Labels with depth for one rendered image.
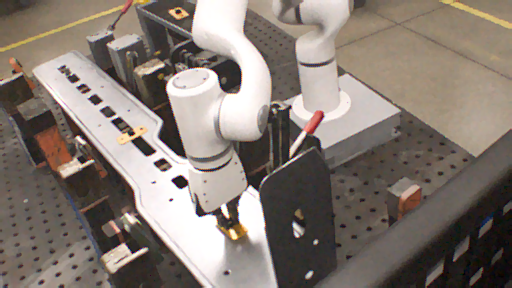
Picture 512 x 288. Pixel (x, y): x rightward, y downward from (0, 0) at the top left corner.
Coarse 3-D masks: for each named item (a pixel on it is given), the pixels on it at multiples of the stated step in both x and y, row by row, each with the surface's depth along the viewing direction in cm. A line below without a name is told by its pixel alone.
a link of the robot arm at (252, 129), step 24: (216, 0) 86; (240, 0) 87; (216, 24) 84; (240, 24) 87; (216, 48) 86; (240, 48) 82; (264, 72) 82; (240, 96) 80; (264, 96) 81; (240, 120) 79; (264, 120) 82
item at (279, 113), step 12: (276, 108) 97; (288, 108) 96; (276, 120) 99; (288, 120) 97; (276, 132) 100; (288, 132) 98; (276, 144) 102; (288, 144) 100; (276, 156) 103; (288, 156) 101
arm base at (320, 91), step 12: (300, 72) 157; (312, 72) 153; (324, 72) 153; (336, 72) 157; (300, 84) 162; (312, 84) 156; (324, 84) 156; (336, 84) 159; (300, 96) 172; (312, 96) 159; (324, 96) 158; (336, 96) 161; (348, 96) 168; (300, 108) 167; (312, 108) 162; (324, 108) 161; (336, 108) 163; (348, 108) 163; (324, 120) 160
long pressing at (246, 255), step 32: (64, 64) 178; (64, 96) 159; (128, 96) 151; (96, 128) 140; (160, 128) 135; (128, 160) 126; (160, 192) 115; (256, 192) 109; (160, 224) 107; (192, 224) 105; (256, 224) 102; (192, 256) 98; (224, 256) 97; (256, 256) 96
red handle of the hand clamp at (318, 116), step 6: (318, 114) 104; (312, 120) 104; (318, 120) 104; (306, 126) 104; (312, 126) 103; (312, 132) 104; (300, 138) 104; (294, 144) 104; (300, 144) 104; (294, 150) 104; (294, 156) 104; (276, 168) 105
